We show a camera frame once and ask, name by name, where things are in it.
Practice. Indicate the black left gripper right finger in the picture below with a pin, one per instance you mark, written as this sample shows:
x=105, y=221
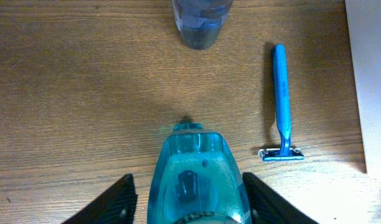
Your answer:
x=267, y=206

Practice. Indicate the blue Listerine mouthwash bottle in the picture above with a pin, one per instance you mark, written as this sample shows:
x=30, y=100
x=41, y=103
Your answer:
x=197, y=180

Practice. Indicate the purple pump soap bottle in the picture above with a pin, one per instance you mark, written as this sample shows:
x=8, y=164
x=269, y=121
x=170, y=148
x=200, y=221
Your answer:
x=199, y=22

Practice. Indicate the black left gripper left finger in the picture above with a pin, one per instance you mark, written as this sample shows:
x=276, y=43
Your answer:
x=116, y=205

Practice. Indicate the blue disposable razor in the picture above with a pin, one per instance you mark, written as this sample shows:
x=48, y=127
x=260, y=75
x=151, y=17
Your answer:
x=283, y=112

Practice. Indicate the pink open box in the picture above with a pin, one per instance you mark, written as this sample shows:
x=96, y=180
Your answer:
x=364, y=23

